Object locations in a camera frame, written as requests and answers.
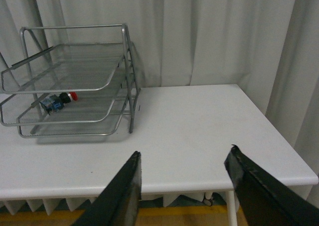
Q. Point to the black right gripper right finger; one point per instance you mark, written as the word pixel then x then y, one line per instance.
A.
pixel 265 200

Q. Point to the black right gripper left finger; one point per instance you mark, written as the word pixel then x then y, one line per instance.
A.
pixel 118 204

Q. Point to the red emergency push button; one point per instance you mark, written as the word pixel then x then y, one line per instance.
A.
pixel 54 103

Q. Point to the silver mesh three-tier rack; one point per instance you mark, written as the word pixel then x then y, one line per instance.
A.
pixel 94 61

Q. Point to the white table leg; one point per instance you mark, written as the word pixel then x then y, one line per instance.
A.
pixel 231 208

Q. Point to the caster wheel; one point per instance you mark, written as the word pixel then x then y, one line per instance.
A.
pixel 208 199

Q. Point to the white curtain backdrop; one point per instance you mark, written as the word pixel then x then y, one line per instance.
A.
pixel 214 73

